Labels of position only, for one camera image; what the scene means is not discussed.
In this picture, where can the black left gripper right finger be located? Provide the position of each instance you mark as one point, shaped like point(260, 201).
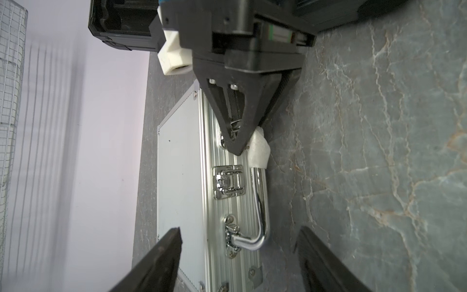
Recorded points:
point(320, 269)

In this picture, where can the dark grey poker case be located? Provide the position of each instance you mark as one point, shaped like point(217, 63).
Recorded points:
point(135, 25)

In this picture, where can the silver aluminium poker case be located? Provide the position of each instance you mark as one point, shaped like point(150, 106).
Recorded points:
point(218, 200)

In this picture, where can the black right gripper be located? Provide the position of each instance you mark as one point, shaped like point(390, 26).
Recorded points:
point(232, 40)

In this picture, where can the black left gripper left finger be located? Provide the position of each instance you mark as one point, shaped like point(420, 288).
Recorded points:
point(157, 271)

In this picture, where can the white wire wall shelf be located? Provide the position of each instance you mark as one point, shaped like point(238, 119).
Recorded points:
point(13, 44)

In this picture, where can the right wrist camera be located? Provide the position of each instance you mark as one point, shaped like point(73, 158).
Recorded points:
point(173, 58)

